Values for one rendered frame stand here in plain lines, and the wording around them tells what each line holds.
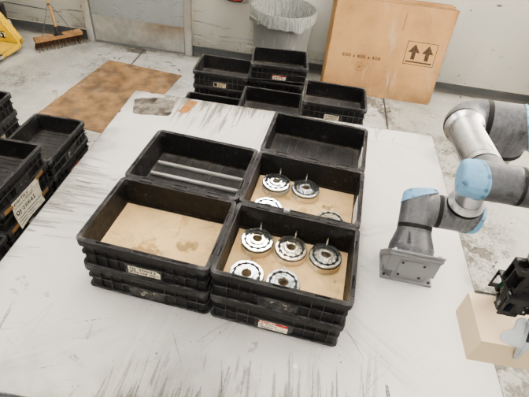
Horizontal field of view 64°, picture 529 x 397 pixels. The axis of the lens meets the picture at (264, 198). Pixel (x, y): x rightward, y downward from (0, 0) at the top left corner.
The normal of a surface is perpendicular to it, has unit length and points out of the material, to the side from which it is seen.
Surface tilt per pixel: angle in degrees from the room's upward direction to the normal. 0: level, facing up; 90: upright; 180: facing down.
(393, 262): 90
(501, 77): 90
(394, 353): 0
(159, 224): 0
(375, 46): 77
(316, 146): 0
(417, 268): 90
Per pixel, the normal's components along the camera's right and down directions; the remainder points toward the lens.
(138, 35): -0.15, 0.66
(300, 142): 0.09, -0.74
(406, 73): -0.12, 0.44
